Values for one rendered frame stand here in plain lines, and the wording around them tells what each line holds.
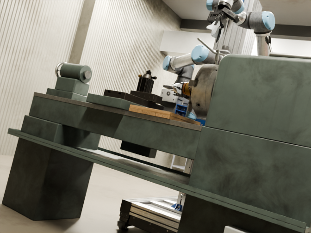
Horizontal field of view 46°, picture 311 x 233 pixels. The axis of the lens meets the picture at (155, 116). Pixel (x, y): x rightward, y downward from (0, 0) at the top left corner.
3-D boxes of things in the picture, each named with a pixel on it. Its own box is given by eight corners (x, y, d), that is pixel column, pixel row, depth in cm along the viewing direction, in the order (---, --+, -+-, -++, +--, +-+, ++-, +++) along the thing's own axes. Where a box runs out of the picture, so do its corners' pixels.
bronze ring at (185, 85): (202, 84, 224) (189, 82, 229) (195, 80, 216) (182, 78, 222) (199, 99, 223) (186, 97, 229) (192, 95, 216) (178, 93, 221)
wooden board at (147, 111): (199, 128, 235) (200, 122, 235) (169, 119, 206) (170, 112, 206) (161, 120, 252) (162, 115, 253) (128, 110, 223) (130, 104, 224)
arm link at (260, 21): (258, 82, 274) (254, 9, 249) (277, 85, 265) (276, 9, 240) (251, 89, 266) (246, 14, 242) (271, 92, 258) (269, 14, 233)
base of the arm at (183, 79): (177, 90, 305) (180, 78, 306) (193, 93, 298) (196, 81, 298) (169, 86, 292) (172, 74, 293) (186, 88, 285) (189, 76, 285)
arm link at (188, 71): (194, 79, 293) (198, 63, 294) (180, 74, 287) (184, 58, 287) (186, 80, 304) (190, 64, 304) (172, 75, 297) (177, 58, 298)
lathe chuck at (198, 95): (227, 119, 226) (234, 68, 222) (201, 120, 200) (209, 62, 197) (214, 117, 231) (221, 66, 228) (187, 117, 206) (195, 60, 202)
